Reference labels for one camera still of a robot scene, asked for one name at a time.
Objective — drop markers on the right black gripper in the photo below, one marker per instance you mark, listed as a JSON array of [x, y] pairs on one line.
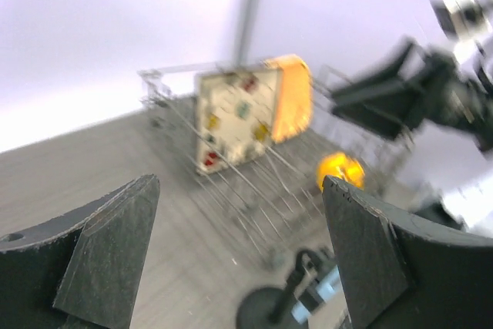
[[449, 100]]

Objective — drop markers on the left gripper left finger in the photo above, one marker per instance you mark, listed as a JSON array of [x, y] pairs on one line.
[[83, 268]]

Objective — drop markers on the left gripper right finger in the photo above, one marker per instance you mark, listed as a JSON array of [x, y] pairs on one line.
[[399, 270]]

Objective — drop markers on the blue-cased smartphone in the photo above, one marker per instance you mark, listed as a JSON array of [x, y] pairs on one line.
[[322, 288]]

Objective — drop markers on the black phone stand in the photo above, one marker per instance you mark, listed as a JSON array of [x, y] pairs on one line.
[[269, 306]]

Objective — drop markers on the yellow bowl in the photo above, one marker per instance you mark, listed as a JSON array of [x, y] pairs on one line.
[[342, 166]]

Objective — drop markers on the orange woven basket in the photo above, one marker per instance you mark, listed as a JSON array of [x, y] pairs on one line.
[[295, 97]]

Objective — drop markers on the floral square plate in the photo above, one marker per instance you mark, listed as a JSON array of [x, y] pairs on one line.
[[234, 116]]

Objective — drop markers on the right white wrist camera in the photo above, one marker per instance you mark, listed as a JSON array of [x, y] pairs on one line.
[[466, 24]]

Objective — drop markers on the grey wire dish rack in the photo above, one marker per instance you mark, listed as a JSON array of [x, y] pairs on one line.
[[271, 204]]

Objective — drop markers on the right aluminium frame post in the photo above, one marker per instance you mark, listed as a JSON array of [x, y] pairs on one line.
[[244, 30]]

